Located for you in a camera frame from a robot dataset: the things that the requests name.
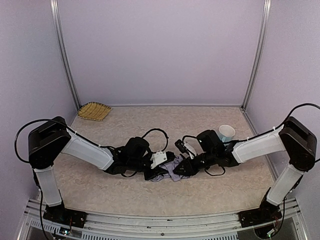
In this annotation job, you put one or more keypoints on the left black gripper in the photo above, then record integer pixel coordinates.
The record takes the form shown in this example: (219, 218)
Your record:
(152, 171)

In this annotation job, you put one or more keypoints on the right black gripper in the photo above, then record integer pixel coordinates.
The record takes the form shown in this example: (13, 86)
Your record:
(194, 164)

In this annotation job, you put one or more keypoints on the lavender folding umbrella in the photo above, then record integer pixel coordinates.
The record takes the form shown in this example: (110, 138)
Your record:
(170, 166)

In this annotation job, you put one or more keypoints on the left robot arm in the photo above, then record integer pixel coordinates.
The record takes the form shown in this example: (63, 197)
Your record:
(54, 137)

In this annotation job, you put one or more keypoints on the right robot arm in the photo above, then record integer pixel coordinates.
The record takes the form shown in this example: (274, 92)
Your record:
(290, 136)

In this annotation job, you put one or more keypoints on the light blue mug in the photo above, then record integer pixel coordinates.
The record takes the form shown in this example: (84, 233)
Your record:
(226, 133)

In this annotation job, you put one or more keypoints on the yellow woven mat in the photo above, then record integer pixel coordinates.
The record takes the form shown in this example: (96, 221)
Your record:
(94, 111)

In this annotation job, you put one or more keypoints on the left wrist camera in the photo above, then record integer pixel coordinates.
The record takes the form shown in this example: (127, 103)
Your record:
(161, 157)

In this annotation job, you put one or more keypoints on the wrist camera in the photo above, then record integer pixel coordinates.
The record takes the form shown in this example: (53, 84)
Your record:
(161, 157)
(185, 147)

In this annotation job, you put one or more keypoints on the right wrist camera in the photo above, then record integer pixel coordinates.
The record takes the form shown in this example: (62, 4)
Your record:
(185, 147)

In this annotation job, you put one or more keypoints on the front aluminium rail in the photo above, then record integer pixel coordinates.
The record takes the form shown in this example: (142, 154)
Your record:
(230, 225)

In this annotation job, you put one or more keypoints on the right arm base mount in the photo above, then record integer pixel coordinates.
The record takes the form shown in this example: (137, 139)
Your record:
(257, 216)

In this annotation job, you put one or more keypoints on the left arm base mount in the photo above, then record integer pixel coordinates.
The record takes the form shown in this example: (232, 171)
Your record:
(68, 217)

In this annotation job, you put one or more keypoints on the right aluminium frame post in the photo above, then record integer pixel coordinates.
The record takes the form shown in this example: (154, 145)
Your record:
(258, 53)

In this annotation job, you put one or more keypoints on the aluminium frame post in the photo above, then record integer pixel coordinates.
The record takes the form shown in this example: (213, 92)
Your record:
(258, 53)
(63, 52)

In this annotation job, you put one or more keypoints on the left aluminium frame post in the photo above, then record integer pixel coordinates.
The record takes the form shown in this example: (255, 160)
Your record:
(63, 52)

